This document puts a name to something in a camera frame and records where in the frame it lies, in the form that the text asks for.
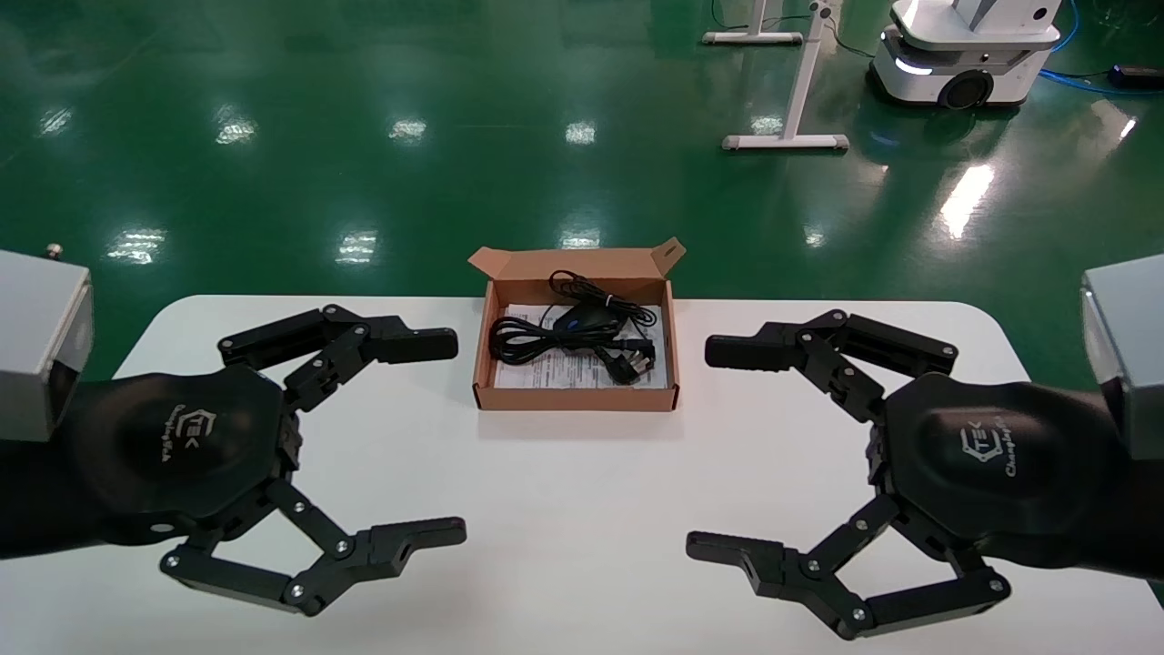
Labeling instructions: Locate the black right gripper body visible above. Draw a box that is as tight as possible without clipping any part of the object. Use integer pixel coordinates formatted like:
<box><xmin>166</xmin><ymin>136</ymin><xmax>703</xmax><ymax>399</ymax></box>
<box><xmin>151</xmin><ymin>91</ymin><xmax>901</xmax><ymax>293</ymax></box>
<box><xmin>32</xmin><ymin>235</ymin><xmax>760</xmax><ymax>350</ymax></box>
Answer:
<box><xmin>868</xmin><ymin>371</ymin><xmax>1121</xmax><ymax>567</ymax></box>

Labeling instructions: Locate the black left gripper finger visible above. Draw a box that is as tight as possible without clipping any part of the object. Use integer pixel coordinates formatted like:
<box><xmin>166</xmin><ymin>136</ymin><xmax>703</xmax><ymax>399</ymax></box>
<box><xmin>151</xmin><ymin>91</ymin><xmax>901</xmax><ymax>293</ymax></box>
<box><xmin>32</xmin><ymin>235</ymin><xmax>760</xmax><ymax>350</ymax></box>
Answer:
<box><xmin>217</xmin><ymin>304</ymin><xmax>459</xmax><ymax>412</ymax></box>
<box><xmin>160</xmin><ymin>479</ymin><xmax>468</xmax><ymax>619</ymax></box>

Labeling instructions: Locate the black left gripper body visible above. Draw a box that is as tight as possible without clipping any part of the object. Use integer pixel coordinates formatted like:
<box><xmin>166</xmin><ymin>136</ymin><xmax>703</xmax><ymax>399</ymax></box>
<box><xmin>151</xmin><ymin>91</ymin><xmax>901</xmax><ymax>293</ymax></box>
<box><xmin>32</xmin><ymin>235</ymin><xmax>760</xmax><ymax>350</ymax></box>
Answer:
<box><xmin>64</xmin><ymin>365</ymin><xmax>303</xmax><ymax>548</ymax></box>

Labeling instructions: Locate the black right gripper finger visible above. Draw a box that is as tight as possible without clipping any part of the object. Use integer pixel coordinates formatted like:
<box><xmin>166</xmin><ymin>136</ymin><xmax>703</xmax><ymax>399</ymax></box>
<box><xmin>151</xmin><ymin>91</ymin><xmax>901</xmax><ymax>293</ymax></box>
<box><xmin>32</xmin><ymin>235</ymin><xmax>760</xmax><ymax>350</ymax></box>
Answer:
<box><xmin>705</xmin><ymin>309</ymin><xmax>959</xmax><ymax>422</ymax></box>
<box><xmin>686</xmin><ymin>494</ymin><xmax>1013</xmax><ymax>641</ymax></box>

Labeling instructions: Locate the black power cable with plug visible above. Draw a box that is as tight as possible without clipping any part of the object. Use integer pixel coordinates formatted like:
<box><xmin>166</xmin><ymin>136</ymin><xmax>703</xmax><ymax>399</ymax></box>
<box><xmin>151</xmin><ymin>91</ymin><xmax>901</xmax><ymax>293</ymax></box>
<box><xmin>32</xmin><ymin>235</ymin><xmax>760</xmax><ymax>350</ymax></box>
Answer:
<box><xmin>488</xmin><ymin>313</ymin><xmax>658</xmax><ymax>388</ymax></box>

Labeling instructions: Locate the black wired computer mouse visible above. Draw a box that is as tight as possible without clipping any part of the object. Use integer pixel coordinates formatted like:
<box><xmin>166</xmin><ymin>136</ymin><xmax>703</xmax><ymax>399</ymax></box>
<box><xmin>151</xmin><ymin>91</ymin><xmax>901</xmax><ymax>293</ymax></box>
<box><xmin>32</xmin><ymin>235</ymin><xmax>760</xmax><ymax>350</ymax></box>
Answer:
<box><xmin>547</xmin><ymin>269</ymin><xmax>658</xmax><ymax>339</ymax></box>

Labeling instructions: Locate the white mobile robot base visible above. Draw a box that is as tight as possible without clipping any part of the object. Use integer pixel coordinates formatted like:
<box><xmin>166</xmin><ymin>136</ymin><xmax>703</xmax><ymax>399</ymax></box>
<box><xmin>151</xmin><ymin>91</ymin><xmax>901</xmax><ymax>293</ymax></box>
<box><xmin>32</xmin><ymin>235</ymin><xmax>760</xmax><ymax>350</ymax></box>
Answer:
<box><xmin>869</xmin><ymin>0</ymin><xmax>1064</xmax><ymax>111</ymax></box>

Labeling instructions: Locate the brown cardboard box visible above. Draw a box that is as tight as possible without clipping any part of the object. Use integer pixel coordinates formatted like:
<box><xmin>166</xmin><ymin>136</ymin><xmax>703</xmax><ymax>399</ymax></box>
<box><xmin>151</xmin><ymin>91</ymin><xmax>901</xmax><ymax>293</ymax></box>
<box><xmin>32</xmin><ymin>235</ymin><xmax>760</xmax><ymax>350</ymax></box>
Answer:
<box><xmin>467</xmin><ymin>237</ymin><xmax>688</xmax><ymax>413</ymax></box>

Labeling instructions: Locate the printed white instruction sheet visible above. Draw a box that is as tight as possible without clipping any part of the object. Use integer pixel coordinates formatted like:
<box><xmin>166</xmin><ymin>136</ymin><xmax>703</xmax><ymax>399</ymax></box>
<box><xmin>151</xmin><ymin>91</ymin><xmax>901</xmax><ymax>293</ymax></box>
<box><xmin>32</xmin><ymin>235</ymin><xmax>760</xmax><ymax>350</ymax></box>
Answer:
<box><xmin>494</xmin><ymin>305</ymin><xmax>670</xmax><ymax>391</ymax></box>

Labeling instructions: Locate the white T-shaped table leg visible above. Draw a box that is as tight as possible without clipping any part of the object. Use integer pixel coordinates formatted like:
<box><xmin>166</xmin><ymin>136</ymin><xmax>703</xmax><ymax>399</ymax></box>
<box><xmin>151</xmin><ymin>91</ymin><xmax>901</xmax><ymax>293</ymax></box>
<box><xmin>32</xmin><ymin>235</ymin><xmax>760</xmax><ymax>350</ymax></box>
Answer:
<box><xmin>701</xmin><ymin>0</ymin><xmax>807</xmax><ymax>47</ymax></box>
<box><xmin>722</xmin><ymin>0</ymin><xmax>850</xmax><ymax>153</ymax></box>

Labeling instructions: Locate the black power adapter brick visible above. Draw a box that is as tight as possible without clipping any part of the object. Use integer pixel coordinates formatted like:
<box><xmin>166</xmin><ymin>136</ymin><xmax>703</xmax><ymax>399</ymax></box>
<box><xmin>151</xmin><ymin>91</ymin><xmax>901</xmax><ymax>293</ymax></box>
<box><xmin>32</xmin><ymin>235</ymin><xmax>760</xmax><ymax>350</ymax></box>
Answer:
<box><xmin>1109</xmin><ymin>63</ymin><xmax>1164</xmax><ymax>91</ymax></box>

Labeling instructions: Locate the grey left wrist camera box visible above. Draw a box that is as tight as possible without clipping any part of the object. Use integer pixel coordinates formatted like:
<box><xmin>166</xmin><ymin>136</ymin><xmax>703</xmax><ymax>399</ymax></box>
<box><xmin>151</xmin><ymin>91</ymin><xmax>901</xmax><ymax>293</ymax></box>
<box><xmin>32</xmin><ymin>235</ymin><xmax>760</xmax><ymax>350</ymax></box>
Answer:
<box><xmin>0</xmin><ymin>243</ymin><xmax>95</xmax><ymax>445</ymax></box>

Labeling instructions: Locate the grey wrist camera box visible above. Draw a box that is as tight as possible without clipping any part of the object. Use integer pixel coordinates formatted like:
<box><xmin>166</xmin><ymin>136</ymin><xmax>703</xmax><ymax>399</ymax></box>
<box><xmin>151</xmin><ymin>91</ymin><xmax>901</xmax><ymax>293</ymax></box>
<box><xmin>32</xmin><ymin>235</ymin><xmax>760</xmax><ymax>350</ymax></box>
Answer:
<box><xmin>0</xmin><ymin>243</ymin><xmax>95</xmax><ymax>445</ymax></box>
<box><xmin>1079</xmin><ymin>254</ymin><xmax>1164</xmax><ymax>462</ymax></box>

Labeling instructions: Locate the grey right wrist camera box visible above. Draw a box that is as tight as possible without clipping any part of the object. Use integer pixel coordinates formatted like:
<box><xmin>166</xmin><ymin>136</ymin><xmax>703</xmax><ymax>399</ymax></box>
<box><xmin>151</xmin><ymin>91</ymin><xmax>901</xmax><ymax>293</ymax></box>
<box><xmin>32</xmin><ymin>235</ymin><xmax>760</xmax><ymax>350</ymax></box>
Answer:
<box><xmin>1079</xmin><ymin>254</ymin><xmax>1164</xmax><ymax>462</ymax></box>

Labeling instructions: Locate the blue floor cable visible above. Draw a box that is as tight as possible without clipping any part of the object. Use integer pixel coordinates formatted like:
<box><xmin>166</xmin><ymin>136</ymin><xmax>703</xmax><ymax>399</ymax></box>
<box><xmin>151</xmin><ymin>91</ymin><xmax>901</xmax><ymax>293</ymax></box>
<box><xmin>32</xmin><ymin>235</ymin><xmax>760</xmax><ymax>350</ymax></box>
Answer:
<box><xmin>1037</xmin><ymin>0</ymin><xmax>1164</xmax><ymax>97</ymax></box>

